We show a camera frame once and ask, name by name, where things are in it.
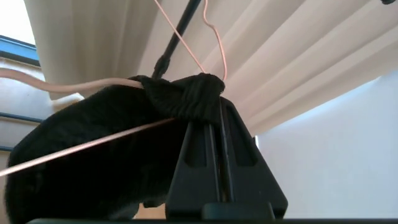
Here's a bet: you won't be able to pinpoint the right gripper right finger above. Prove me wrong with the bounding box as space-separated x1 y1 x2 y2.
219 96 289 219

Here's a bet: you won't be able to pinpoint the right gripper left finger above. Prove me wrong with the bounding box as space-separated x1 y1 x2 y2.
164 119 223 220

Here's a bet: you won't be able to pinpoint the black shorts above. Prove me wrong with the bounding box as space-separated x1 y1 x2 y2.
4 72 226 224

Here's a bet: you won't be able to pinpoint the pink clothes hanger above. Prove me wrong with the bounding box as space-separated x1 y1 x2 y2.
153 0 228 81
0 67 175 177

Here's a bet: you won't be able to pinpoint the black clothes rack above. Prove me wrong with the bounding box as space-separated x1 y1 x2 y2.
151 0 202 79

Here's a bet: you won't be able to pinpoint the beige curtain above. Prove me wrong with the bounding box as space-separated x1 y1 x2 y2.
23 0 398 136

